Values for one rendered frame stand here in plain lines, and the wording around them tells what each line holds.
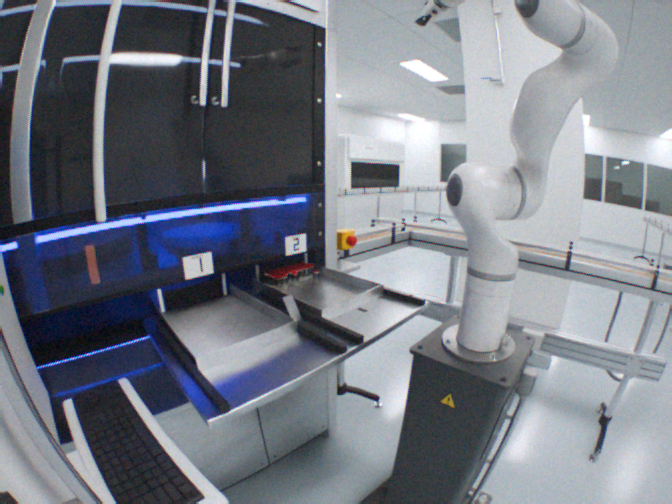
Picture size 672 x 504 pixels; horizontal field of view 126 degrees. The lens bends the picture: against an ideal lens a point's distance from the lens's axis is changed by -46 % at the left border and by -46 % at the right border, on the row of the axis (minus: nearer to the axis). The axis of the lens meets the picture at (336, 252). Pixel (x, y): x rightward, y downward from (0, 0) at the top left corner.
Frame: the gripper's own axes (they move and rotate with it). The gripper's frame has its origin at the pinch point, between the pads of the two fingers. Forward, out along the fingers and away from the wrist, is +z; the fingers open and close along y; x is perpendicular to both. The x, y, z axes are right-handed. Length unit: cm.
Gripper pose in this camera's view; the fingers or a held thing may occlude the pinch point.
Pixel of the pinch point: (424, 14)
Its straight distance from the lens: 117.1
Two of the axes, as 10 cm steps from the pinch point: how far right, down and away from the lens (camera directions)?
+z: -1.3, -3.6, 9.2
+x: -8.9, -3.6, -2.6
